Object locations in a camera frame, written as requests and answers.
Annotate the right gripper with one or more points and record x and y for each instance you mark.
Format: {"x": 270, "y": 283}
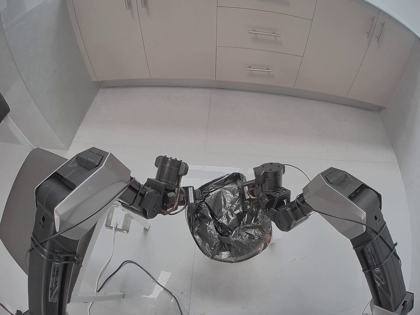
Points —
{"x": 254, "y": 195}

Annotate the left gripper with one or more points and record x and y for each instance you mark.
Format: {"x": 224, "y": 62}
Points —
{"x": 180, "y": 199}

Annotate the black plastic bag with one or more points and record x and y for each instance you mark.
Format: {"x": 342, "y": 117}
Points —
{"x": 229, "y": 228}

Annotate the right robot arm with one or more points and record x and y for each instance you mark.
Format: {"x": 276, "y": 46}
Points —
{"x": 338, "y": 195}

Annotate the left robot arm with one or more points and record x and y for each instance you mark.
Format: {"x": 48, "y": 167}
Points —
{"x": 92, "y": 182}

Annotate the grey padded white chair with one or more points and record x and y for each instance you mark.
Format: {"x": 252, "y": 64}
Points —
{"x": 19, "y": 192}

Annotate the beige cabinet with drawers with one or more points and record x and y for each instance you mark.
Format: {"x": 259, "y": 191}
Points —
{"x": 262, "y": 11}

